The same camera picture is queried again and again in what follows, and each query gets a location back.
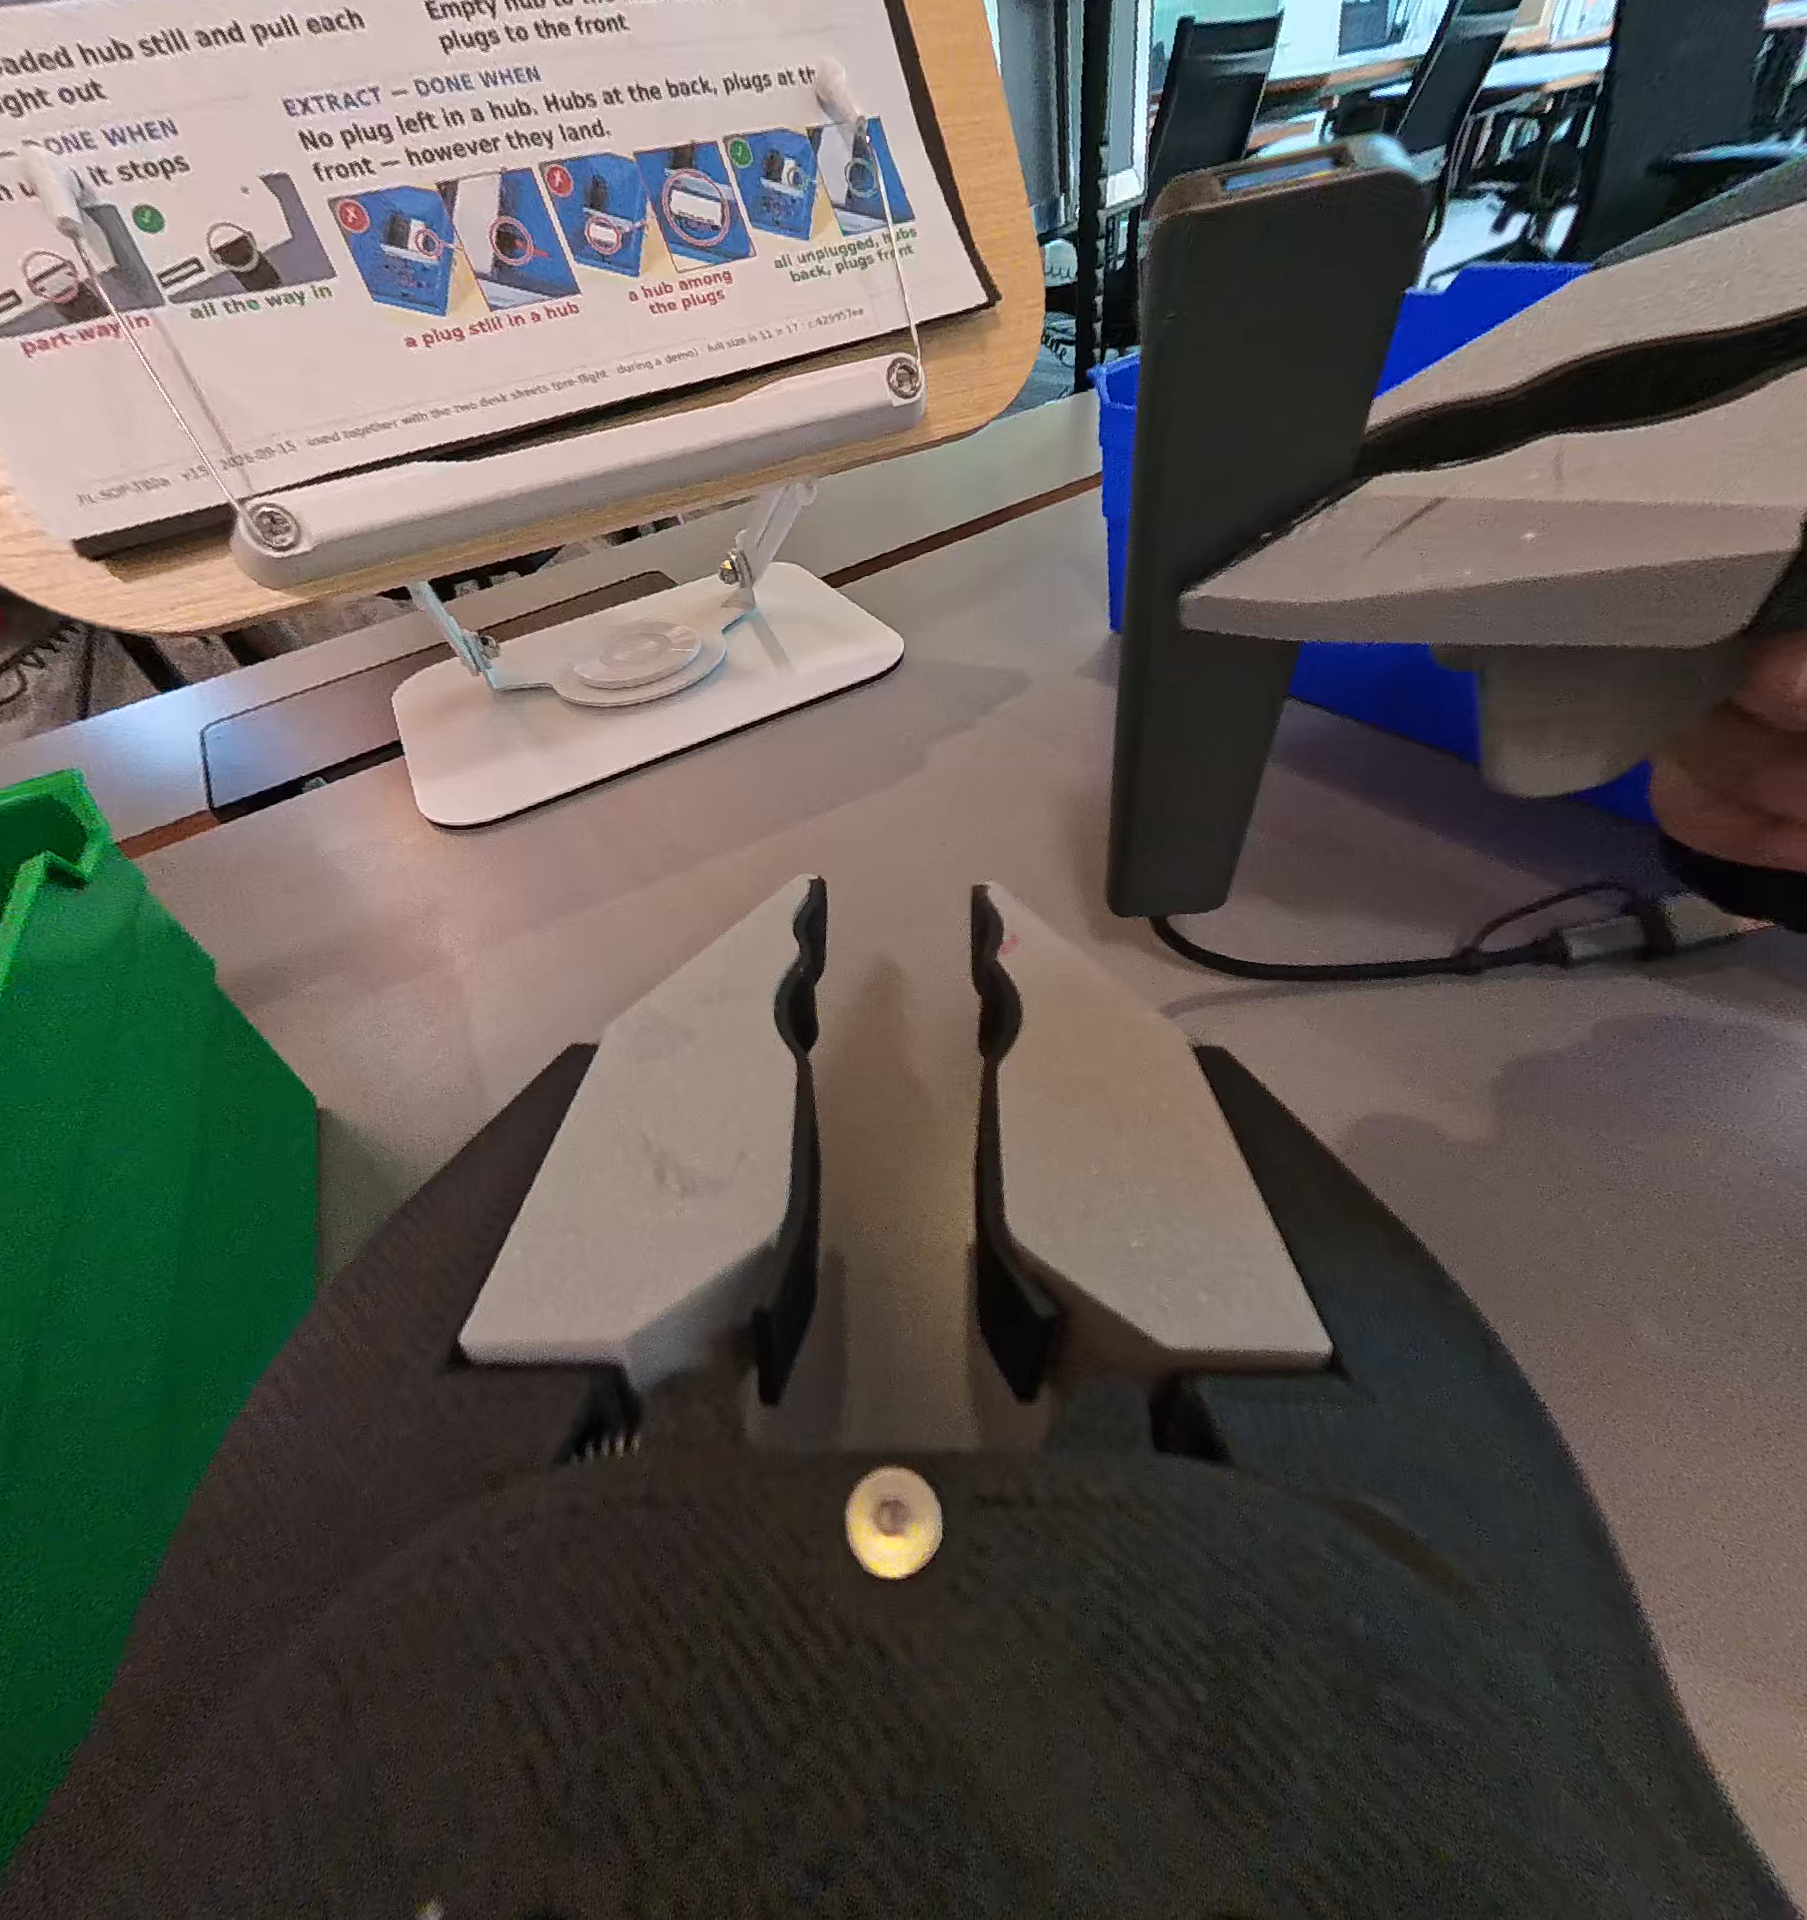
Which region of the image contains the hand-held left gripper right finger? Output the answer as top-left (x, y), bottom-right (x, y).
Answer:
top-left (967, 883), bottom-right (1334, 1409)

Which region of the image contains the black office chair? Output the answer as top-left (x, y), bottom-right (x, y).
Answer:
top-left (1569, 0), bottom-right (1769, 265)
top-left (1143, 12), bottom-right (1287, 205)

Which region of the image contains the printed instruction sheet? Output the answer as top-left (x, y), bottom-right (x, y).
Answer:
top-left (0, 0), bottom-right (994, 547)

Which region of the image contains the person's right hand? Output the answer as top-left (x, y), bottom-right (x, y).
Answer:
top-left (1651, 623), bottom-right (1807, 875)

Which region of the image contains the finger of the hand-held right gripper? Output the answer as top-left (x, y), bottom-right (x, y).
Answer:
top-left (1175, 432), bottom-right (1807, 800)
top-left (1357, 193), bottom-right (1807, 485)

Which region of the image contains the blue plastic bin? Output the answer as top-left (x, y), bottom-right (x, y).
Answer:
top-left (1091, 262), bottom-right (1657, 825)

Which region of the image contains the green plastic bin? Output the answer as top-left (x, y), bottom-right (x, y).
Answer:
top-left (0, 768), bottom-right (320, 1920)

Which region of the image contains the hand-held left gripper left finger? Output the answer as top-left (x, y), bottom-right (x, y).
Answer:
top-left (457, 875), bottom-right (831, 1411)

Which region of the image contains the grey usb hub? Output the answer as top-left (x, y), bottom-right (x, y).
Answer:
top-left (1106, 137), bottom-right (1767, 985)

